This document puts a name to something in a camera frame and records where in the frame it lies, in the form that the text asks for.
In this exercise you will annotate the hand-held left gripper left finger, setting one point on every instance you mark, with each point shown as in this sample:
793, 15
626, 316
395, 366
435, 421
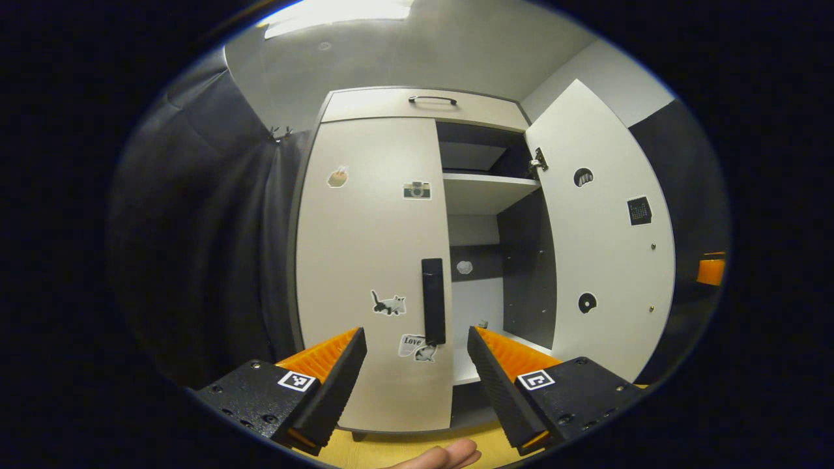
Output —
332, 391

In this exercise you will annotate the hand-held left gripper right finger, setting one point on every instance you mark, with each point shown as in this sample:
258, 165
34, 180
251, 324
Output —
498, 384

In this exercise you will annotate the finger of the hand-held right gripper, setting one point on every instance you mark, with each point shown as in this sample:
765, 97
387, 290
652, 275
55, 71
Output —
710, 272

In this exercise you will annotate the cabinet door with headphone sticker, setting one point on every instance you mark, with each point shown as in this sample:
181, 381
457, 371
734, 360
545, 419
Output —
606, 260

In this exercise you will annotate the beige double-door shoe cabinet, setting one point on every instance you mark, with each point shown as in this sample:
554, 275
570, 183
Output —
528, 260

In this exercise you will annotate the cabinet door with camera sticker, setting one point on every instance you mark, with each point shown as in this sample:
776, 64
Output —
365, 247

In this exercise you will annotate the metal door hinge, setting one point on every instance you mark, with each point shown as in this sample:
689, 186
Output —
539, 160

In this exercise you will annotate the beige cabinet drawer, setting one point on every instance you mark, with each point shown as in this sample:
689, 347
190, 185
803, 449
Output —
365, 107

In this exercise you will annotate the black backdrop cloth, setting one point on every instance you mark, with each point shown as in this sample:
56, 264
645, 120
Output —
195, 228

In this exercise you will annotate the ceiling light panel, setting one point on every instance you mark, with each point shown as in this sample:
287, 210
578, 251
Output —
339, 12

